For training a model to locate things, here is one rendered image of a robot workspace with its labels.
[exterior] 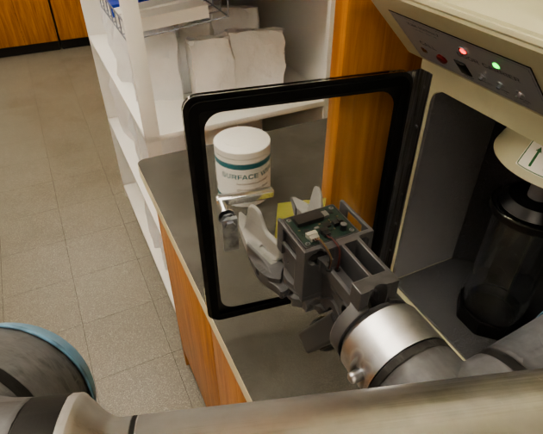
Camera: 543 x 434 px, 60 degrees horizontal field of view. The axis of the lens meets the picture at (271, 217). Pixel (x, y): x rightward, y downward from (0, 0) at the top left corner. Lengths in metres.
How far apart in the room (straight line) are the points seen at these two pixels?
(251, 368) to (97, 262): 1.76
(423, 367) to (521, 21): 0.28
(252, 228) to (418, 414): 0.34
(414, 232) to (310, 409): 0.65
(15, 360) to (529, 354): 0.32
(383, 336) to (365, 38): 0.43
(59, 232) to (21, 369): 2.49
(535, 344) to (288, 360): 0.52
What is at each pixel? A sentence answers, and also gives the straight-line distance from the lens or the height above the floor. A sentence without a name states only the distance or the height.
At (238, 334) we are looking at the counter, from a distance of 0.86.
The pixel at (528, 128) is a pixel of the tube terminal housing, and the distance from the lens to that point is 0.59.
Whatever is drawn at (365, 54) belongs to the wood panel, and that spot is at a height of 1.40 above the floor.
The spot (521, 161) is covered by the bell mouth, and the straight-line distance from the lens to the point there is 0.62.
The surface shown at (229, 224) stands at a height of 1.21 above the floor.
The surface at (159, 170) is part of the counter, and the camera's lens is 1.29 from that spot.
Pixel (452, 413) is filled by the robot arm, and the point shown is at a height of 1.46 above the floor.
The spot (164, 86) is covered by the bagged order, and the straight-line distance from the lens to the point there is 1.71.
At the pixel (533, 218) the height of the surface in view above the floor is 1.25.
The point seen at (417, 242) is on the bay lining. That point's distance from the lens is 0.84.
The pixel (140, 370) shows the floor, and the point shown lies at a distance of 2.02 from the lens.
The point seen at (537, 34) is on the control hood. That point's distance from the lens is 0.43.
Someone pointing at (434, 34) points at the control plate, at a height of 1.47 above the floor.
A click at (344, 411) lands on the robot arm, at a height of 1.46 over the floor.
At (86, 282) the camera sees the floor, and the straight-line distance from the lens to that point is 2.41.
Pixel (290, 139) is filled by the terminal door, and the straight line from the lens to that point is 0.63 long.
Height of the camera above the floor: 1.62
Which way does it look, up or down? 38 degrees down
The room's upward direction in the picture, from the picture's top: straight up
